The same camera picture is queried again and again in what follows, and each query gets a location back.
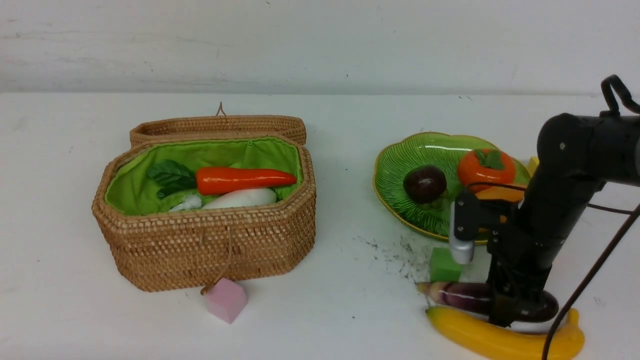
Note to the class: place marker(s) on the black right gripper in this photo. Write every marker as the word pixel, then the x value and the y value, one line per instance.
pixel 515 278

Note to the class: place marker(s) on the purple eggplant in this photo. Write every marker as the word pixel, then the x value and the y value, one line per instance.
pixel 475 297

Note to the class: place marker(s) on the yellow orange mango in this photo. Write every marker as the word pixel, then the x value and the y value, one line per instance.
pixel 513 194

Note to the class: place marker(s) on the orange persimmon with green leaf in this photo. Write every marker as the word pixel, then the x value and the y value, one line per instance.
pixel 485 165

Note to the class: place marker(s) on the dark purple mangosteen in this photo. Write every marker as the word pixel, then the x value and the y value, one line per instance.
pixel 425 184

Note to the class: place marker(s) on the white radish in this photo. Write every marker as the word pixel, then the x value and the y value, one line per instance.
pixel 254 197

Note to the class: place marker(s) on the orange carrot with green leaves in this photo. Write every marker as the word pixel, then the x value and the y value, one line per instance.
pixel 240 180

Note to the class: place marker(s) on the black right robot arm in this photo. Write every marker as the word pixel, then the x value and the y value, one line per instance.
pixel 577 156

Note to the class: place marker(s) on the green foam cube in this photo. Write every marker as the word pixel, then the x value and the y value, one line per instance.
pixel 442 266

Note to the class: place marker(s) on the yellow banana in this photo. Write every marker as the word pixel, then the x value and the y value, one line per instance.
pixel 498 343

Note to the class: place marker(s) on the yellow foam cube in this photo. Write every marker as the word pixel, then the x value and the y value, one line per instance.
pixel 532 165

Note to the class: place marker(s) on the pink foam cube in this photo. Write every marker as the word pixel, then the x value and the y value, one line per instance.
pixel 226 300

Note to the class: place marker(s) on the woven rattan basket lid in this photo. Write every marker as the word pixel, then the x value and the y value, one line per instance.
pixel 290 127

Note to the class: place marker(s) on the woven rattan basket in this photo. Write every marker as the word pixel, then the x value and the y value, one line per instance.
pixel 159 249

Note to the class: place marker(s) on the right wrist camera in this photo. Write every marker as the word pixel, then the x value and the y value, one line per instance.
pixel 468 216

